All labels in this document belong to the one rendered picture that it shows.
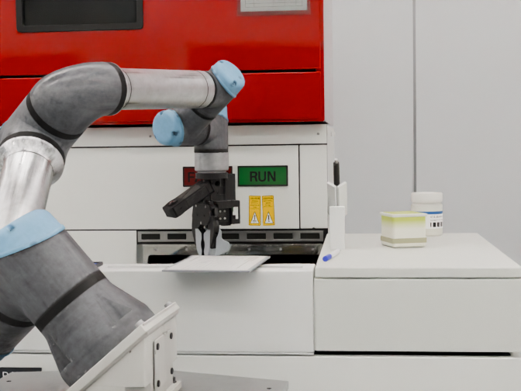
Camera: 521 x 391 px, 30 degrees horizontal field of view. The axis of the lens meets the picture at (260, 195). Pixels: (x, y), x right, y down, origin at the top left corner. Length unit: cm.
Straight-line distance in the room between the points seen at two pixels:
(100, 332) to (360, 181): 253
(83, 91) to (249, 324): 49
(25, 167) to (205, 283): 36
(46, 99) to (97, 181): 68
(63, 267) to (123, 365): 16
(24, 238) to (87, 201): 102
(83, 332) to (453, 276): 65
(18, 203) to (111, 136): 77
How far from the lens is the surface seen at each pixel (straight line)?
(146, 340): 128
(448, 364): 168
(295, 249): 226
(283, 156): 226
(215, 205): 212
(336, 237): 191
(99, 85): 170
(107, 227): 234
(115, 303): 133
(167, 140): 202
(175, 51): 226
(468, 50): 378
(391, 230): 194
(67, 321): 132
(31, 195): 162
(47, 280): 133
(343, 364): 167
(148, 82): 179
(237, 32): 224
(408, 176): 375
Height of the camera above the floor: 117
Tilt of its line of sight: 3 degrees down
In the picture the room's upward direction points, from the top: 1 degrees counter-clockwise
